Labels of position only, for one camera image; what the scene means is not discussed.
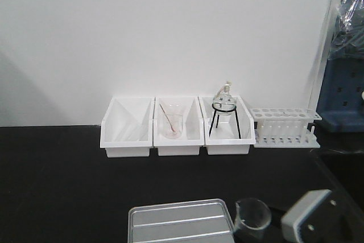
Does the clear glass beaker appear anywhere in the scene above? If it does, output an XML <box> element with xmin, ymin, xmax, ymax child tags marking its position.
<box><xmin>234</xmin><ymin>197</ymin><xmax>272</xmax><ymax>242</ymax></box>

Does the glass beaker in bin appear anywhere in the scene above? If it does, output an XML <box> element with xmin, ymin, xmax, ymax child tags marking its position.
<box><xmin>159</xmin><ymin>103</ymin><xmax>183</xmax><ymax>139</ymax></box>

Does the silver metal tray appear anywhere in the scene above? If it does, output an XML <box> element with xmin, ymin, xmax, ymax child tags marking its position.
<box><xmin>127</xmin><ymin>199</ymin><xmax>234</xmax><ymax>242</ymax></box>

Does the glass stirring rod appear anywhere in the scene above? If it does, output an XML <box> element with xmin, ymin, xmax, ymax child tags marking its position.
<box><xmin>159</xmin><ymin>103</ymin><xmax>176</xmax><ymax>134</ymax></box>

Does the white middle storage bin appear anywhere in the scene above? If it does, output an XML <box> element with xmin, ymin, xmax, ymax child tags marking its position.
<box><xmin>153</xmin><ymin>97</ymin><xmax>205</xmax><ymax>156</ymax></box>

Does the white storage bin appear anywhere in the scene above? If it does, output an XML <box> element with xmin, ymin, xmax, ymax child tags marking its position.
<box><xmin>153</xmin><ymin>97</ymin><xmax>205</xmax><ymax>156</ymax></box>
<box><xmin>100</xmin><ymin>97</ymin><xmax>155</xmax><ymax>158</ymax></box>
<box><xmin>198</xmin><ymin>96</ymin><xmax>256</xmax><ymax>155</ymax></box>

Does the glass alcohol lamp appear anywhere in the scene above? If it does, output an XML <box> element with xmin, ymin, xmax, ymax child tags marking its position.
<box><xmin>212</xmin><ymin>81</ymin><xmax>237</xmax><ymax>116</ymax></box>

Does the white right storage bin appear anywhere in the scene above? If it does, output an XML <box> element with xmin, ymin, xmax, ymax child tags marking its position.
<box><xmin>198</xmin><ymin>96</ymin><xmax>256</xmax><ymax>155</ymax></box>

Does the white left storage bin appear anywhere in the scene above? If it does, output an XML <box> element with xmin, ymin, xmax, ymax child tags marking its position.
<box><xmin>100</xmin><ymin>97</ymin><xmax>155</xmax><ymax>158</ymax></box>

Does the white test tube rack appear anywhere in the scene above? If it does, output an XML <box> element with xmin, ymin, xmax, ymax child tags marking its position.
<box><xmin>250</xmin><ymin>108</ymin><xmax>322</xmax><ymax>149</ymax></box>

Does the grey pegboard drying rack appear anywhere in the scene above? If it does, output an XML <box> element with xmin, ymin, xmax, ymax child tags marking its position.
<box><xmin>317</xmin><ymin>58</ymin><xmax>363</xmax><ymax>133</ymax></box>

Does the black sink basin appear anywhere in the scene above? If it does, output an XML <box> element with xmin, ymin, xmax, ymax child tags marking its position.
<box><xmin>318</xmin><ymin>150</ymin><xmax>363</xmax><ymax>218</ymax></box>

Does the clear plastic wrap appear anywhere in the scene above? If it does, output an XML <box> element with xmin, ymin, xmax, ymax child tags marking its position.
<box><xmin>328</xmin><ymin>0</ymin><xmax>363</xmax><ymax>60</ymax></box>

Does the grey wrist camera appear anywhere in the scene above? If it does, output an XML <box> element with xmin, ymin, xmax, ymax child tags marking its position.
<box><xmin>281</xmin><ymin>189</ymin><xmax>346</xmax><ymax>242</ymax></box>

